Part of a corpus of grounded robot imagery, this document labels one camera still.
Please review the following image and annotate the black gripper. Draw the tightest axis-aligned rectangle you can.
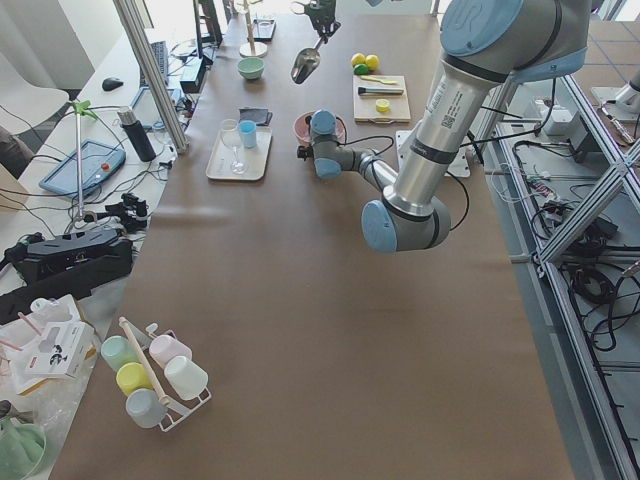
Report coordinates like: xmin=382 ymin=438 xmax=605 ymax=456
xmin=291 ymin=0 xmax=341 ymax=43
xmin=296 ymin=145 xmax=313 ymax=160

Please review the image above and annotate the steel ice scoop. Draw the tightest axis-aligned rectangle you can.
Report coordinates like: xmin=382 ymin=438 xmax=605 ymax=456
xmin=290 ymin=37 xmax=328 ymax=85

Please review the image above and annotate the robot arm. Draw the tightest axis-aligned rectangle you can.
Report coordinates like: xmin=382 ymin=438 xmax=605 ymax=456
xmin=299 ymin=1 xmax=592 ymax=253

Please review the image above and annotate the light blue cup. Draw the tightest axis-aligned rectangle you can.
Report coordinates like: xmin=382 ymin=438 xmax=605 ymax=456
xmin=238 ymin=120 xmax=257 ymax=149

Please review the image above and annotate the pink plastic cup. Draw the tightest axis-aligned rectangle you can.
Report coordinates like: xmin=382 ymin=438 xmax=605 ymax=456
xmin=149 ymin=334 xmax=192 ymax=368

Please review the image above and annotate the pale white plastic cup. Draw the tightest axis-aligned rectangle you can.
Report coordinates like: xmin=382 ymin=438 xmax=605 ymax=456
xmin=164 ymin=355 xmax=209 ymax=400

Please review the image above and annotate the green plastic cup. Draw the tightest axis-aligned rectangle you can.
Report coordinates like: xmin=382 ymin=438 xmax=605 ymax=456
xmin=100 ymin=335 xmax=138 ymax=373

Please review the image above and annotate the yellow plastic cup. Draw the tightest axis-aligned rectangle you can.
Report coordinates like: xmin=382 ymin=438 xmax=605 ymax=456
xmin=116 ymin=362 xmax=153 ymax=396

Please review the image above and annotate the grey plastic cup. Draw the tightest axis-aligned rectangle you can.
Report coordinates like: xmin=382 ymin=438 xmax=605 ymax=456
xmin=125 ymin=388 xmax=167 ymax=429

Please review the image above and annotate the pink bowl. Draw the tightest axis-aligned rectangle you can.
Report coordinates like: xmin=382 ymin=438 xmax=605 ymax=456
xmin=293 ymin=111 xmax=346 ymax=146

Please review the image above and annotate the grey folded cloth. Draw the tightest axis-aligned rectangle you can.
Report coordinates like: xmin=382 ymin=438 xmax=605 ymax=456
xmin=239 ymin=107 xmax=273 ymax=126

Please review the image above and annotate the upper yellow lemon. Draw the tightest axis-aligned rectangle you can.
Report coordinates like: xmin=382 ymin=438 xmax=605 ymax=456
xmin=351 ymin=52 xmax=366 ymax=67

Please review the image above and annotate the green lime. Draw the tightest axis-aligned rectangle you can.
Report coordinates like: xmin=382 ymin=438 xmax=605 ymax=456
xmin=365 ymin=54 xmax=380 ymax=71

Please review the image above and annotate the cream serving tray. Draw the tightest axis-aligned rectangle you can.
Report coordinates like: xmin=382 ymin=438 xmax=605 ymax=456
xmin=205 ymin=126 xmax=272 ymax=182

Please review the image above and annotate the bamboo cutting board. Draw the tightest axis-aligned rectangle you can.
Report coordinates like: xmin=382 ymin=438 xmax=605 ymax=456
xmin=353 ymin=75 xmax=411 ymax=123

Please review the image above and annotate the yellow plastic knife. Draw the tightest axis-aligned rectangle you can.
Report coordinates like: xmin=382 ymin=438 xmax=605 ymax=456
xmin=359 ymin=75 xmax=398 ymax=85

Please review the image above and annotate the wooden mug tree stand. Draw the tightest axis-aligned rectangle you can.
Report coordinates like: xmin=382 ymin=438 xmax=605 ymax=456
xmin=233 ymin=0 xmax=268 ymax=58

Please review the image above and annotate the clear wine glass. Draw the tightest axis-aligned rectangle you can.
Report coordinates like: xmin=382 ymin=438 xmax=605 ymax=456
xmin=220 ymin=119 xmax=246 ymax=175

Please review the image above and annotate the steel muddler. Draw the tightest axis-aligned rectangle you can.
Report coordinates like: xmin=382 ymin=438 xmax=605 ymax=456
xmin=357 ymin=86 xmax=404 ymax=96

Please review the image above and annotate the green ceramic bowl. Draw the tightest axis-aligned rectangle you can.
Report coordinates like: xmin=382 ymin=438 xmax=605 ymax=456
xmin=237 ymin=57 xmax=265 ymax=80

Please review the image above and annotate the half lemon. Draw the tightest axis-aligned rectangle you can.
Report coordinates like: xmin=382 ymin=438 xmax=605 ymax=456
xmin=375 ymin=99 xmax=390 ymax=112

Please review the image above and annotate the black keyboard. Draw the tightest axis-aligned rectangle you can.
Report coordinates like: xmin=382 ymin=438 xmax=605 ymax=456
xmin=149 ymin=41 xmax=169 ymax=85

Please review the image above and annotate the black water bottle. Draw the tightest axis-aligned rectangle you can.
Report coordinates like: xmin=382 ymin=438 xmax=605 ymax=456
xmin=117 ymin=106 xmax=156 ymax=162

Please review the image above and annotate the blue teach pendant tablet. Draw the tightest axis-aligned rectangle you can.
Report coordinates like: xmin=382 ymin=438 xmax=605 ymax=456
xmin=39 ymin=139 xmax=126 ymax=197

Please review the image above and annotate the black computer mouse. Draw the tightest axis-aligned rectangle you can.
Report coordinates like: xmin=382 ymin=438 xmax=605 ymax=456
xmin=101 ymin=77 xmax=124 ymax=92

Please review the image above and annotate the black equipment case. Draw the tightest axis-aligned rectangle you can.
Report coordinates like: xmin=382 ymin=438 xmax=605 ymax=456
xmin=1 ymin=229 xmax=133 ymax=324

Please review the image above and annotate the white cardboard box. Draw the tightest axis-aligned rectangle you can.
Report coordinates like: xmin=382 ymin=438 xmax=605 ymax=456
xmin=25 ymin=321 xmax=94 ymax=380

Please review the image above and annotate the black picture frame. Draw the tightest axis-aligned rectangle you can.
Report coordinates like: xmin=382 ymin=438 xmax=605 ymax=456
xmin=252 ymin=18 xmax=276 ymax=42

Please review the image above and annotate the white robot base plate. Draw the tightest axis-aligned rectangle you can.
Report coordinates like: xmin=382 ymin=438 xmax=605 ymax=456
xmin=395 ymin=130 xmax=471 ymax=178

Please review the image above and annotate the aluminium frame post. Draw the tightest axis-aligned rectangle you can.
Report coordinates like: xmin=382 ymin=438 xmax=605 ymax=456
xmin=113 ymin=0 xmax=189 ymax=155

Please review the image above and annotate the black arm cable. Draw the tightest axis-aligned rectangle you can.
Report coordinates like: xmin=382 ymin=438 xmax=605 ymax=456
xmin=339 ymin=94 xmax=556 ymax=232

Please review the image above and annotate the white wire cup rack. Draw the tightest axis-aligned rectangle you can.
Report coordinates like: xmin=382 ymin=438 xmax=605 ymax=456
xmin=143 ymin=323 xmax=213 ymax=432

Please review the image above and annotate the wooden rack handle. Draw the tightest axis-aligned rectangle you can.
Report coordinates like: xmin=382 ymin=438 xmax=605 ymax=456
xmin=118 ymin=317 xmax=170 ymax=407

